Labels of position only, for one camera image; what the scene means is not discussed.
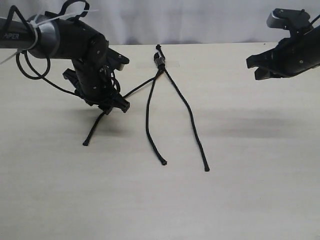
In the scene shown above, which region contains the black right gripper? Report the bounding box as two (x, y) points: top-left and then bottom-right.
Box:
(246, 21), (320, 80)

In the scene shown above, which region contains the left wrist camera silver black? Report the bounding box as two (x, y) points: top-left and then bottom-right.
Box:
(106, 48), (130, 71)

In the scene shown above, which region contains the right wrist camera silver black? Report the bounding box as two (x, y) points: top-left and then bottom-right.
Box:
(266, 8), (314, 37)

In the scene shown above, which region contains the white wrinkled backdrop cloth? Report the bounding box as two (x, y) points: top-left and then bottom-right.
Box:
(0, 0), (320, 47)

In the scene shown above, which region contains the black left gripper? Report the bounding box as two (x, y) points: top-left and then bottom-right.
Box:
(62, 34), (131, 115)

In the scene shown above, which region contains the white zip tie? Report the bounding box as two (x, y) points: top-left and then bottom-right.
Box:
(0, 5), (104, 60)

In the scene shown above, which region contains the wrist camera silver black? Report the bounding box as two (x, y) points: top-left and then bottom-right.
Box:
(266, 8), (314, 37)
(106, 48), (130, 71)

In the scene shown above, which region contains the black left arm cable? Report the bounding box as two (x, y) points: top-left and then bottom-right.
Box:
(6, 0), (121, 101)

